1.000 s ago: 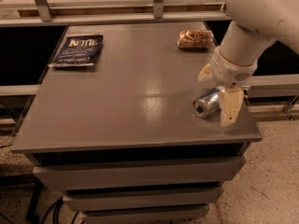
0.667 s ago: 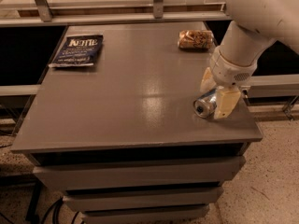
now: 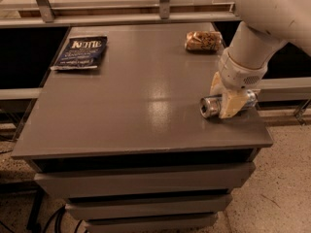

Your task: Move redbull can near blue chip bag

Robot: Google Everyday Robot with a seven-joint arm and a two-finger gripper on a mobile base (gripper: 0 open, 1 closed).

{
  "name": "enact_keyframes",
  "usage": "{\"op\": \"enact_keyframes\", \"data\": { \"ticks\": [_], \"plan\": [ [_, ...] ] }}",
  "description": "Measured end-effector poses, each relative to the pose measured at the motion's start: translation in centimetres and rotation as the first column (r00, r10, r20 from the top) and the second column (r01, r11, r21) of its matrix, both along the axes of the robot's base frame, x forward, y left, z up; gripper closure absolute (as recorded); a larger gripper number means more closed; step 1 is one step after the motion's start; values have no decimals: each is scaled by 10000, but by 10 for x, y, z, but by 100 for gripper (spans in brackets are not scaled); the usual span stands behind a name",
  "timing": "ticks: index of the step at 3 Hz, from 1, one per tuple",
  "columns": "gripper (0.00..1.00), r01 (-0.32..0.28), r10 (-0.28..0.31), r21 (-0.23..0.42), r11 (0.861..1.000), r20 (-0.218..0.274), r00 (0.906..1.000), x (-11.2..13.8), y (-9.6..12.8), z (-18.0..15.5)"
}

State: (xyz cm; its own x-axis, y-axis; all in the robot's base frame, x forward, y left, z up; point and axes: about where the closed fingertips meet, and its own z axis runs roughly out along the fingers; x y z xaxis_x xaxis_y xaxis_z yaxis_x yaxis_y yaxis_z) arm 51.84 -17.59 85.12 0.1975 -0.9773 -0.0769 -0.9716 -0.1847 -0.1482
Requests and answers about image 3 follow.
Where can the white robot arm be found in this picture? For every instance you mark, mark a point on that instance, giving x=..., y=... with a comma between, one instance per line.
x=265, y=27

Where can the grey drawer cabinet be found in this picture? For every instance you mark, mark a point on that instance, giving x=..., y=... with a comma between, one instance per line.
x=125, y=145

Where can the blue Kettle chip bag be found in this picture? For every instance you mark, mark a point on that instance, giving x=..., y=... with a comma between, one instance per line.
x=81, y=53

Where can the silver blue redbull can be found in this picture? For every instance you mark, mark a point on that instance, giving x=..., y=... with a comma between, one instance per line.
x=210, y=106

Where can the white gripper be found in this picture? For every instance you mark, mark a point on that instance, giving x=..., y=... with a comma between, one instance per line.
x=239, y=75

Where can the crushed brown soda can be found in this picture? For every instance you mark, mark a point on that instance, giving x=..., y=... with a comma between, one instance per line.
x=203, y=40

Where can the metal window frame rail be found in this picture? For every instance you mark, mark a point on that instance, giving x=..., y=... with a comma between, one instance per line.
x=49, y=13

